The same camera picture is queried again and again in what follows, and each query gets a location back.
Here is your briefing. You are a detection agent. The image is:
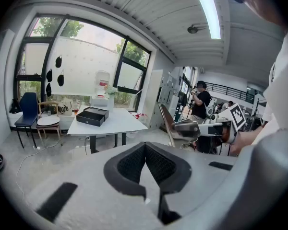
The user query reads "round ceiling lamp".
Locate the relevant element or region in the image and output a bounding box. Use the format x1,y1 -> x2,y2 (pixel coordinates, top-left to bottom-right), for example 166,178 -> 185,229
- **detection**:
187,24 -> 206,35

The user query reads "white table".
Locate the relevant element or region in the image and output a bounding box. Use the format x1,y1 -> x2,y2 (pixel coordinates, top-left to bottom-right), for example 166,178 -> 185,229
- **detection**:
67,105 -> 149,154

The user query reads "white pegboard panel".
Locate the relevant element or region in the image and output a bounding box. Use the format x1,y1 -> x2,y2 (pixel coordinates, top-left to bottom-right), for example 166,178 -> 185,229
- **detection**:
49,36 -> 121,97

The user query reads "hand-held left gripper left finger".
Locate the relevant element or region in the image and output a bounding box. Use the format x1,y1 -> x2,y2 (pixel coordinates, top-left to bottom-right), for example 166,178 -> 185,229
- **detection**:
103,142 -> 147,196

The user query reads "person's white shirt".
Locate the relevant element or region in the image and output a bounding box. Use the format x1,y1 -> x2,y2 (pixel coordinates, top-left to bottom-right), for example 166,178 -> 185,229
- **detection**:
251,30 -> 288,146

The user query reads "black metal railing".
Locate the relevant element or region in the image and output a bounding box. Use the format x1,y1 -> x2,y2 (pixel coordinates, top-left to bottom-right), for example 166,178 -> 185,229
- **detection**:
203,81 -> 255,104

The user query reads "white water dispenser box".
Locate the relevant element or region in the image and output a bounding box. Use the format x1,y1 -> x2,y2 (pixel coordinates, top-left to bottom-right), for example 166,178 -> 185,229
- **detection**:
90,95 -> 109,107

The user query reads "black box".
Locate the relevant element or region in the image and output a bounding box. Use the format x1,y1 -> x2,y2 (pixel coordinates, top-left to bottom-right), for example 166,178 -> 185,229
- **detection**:
76,106 -> 110,127

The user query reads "wooden chair with white seat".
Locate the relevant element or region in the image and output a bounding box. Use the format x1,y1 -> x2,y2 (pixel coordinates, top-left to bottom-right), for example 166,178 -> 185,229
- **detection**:
36,101 -> 62,146

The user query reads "ceiling light strip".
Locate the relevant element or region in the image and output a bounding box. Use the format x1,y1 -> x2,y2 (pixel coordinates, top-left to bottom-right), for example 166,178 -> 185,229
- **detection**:
190,0 -> 222,40

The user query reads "white floor cable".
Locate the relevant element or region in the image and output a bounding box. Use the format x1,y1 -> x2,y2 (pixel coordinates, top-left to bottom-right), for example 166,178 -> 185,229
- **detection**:
15,133 -> 70,198

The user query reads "pastel flower bouquet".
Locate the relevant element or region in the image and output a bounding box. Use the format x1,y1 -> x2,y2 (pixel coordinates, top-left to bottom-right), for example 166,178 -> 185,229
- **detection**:
104,84 -> 119,96

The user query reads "white cabinet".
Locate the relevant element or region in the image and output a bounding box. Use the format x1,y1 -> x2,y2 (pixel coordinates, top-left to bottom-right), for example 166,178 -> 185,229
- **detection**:
144,69 -> 164,130

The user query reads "cream tote bag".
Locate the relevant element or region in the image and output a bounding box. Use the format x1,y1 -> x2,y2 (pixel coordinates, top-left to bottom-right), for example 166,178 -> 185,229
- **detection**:
57,100 -> 73,116

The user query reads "black window frame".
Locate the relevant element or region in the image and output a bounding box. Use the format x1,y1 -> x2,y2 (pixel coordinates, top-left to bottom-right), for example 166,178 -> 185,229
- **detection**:
13,13 -> 152,113

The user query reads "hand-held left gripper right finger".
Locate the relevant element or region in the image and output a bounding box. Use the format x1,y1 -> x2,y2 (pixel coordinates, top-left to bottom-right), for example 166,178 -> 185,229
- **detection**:
145,142 -> 192,225

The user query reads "metal tool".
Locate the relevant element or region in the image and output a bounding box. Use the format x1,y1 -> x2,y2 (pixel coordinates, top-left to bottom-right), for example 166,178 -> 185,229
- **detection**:
158,103 -> 202,150

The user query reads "blue chair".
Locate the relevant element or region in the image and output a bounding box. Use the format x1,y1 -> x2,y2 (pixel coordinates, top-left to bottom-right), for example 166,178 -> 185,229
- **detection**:
14,92 -> 40,149

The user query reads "clear water jug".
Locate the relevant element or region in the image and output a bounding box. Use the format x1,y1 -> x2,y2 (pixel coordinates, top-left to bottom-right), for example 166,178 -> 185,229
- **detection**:
95,70 -> 110,91

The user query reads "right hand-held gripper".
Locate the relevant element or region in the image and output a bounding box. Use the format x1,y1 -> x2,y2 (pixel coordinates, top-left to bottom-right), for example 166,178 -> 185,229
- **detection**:
196,103 -> 246,157

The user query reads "person's right forearm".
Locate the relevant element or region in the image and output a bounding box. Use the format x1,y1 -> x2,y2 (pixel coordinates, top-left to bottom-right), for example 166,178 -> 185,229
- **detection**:
229,125 -> 265,157

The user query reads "white vase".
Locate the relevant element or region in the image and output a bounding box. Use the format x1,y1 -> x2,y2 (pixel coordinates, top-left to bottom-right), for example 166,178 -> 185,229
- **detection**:
108,94 -> 115,113

